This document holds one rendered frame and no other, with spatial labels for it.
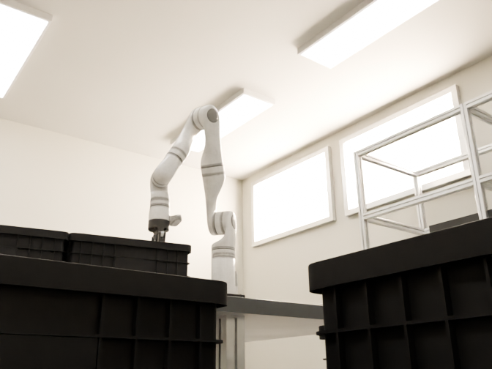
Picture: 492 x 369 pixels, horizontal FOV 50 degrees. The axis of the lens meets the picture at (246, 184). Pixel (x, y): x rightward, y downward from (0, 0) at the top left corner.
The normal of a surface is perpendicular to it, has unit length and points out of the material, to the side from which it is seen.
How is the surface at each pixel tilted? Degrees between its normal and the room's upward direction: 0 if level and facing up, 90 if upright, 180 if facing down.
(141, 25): 180
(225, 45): 180
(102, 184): 90
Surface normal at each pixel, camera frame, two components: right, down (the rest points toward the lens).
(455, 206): -0.80, -0.20
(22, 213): 0.59, -0.29
